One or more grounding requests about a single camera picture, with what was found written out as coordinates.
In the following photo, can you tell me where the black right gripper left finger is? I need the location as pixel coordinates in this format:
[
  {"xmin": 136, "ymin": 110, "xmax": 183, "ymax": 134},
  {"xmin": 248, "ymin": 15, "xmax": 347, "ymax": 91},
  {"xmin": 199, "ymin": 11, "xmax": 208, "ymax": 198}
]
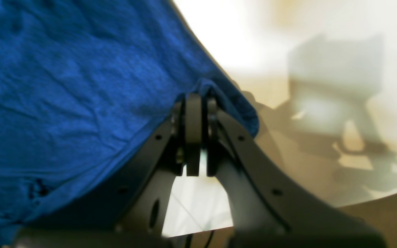
[{"xmin": 12, "ymin": 94, "xmax": 203, "ymax": 248}]

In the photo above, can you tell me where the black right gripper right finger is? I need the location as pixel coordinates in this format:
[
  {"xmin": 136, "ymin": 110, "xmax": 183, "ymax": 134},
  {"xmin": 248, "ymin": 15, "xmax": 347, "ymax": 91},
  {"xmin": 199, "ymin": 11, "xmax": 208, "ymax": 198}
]
[{"xmin": 206, "ymin": 97, "xmax": 386, "ymax": 248}]

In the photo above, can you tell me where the dark blue t-shirt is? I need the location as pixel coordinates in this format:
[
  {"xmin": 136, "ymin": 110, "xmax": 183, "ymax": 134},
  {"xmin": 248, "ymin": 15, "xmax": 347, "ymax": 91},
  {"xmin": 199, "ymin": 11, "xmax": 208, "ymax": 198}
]
[{"xmin": 0, "ymin": 0, "xmax": 259, "ymax": 246}]

